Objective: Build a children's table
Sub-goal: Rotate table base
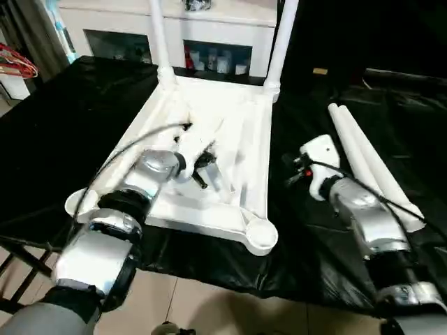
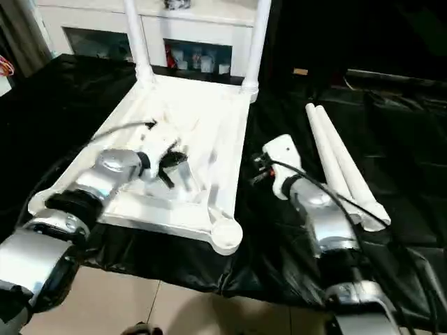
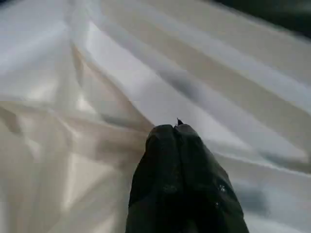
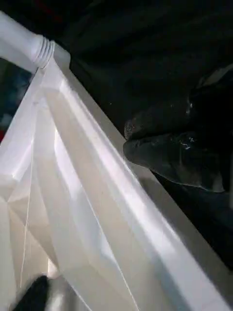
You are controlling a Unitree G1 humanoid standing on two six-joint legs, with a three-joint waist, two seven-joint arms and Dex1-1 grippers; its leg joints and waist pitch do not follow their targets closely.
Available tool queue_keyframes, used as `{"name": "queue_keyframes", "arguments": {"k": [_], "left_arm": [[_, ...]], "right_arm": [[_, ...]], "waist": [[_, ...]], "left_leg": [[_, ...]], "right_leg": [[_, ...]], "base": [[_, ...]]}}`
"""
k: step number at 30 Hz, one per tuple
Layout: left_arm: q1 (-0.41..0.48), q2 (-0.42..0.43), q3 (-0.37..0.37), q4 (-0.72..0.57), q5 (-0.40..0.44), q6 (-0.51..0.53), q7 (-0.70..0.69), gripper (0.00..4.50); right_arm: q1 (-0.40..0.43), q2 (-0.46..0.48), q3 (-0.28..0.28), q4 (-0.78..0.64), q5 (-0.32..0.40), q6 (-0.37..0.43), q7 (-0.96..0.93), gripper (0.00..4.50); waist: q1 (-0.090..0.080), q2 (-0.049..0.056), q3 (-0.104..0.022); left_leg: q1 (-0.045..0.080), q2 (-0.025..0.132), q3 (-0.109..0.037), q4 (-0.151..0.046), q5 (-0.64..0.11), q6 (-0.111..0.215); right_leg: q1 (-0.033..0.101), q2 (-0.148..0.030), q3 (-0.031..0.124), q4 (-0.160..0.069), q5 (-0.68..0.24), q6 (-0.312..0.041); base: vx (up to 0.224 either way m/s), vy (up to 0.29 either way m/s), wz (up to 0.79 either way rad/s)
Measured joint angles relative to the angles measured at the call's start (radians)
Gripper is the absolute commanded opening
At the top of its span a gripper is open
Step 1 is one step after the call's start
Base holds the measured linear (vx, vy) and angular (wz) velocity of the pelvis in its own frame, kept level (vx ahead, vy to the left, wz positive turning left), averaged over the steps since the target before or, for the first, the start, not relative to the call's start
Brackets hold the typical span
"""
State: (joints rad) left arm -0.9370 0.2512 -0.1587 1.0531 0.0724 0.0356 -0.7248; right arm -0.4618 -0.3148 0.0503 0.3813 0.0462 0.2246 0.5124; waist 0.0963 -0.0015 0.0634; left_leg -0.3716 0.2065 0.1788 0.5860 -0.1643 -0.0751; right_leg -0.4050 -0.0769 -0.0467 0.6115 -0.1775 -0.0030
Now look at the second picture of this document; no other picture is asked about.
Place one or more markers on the white plastic table top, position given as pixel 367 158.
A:
pixel 209 122

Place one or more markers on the white plastic table leg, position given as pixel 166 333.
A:
pixel 256 45
pixel 344 157
pixel 323 139
pixel 138 42

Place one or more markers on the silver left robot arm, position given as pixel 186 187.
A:
pixel 104 164

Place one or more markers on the small gold label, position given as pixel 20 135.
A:
pixel 300 71

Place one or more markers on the black mat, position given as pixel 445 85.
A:
pixel 52 122

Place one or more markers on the white glass-door cabinet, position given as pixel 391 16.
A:
pixel 195 28

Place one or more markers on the dark grey bundle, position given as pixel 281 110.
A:
pixel 177 3

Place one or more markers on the long black bar device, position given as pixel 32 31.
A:
pixel 394 76

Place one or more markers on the white storage box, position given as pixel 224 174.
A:
pixel 6 85

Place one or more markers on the red clothes hangers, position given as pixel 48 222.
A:
pixel 6 66

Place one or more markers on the grey curtain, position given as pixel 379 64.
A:
pixel 21 35

